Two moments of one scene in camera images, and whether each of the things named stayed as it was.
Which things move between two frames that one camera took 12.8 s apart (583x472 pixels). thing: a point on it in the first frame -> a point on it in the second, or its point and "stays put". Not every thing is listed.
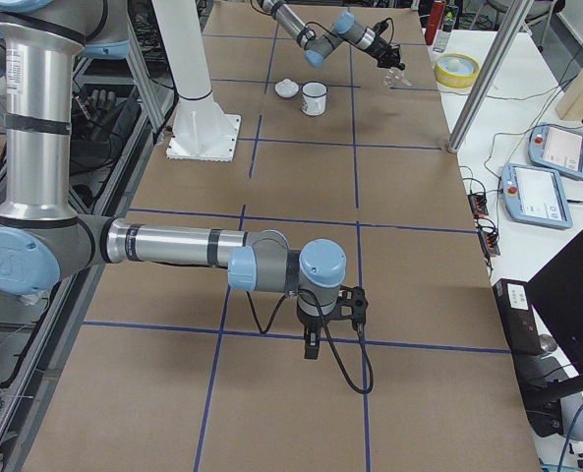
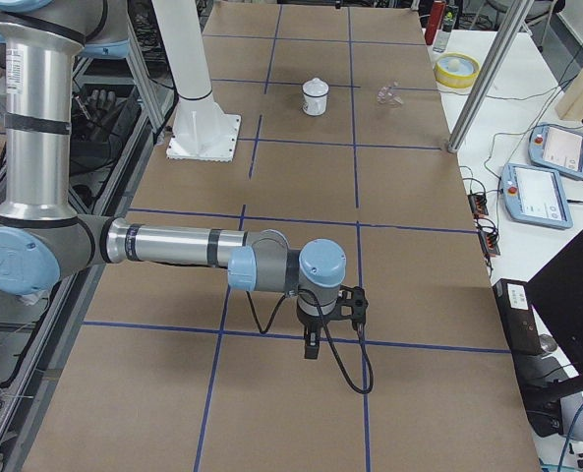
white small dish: (286, 88) -> (315, 88)
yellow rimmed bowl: (456, 70) stays put
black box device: (517, 316) stays put
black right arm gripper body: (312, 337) stays put
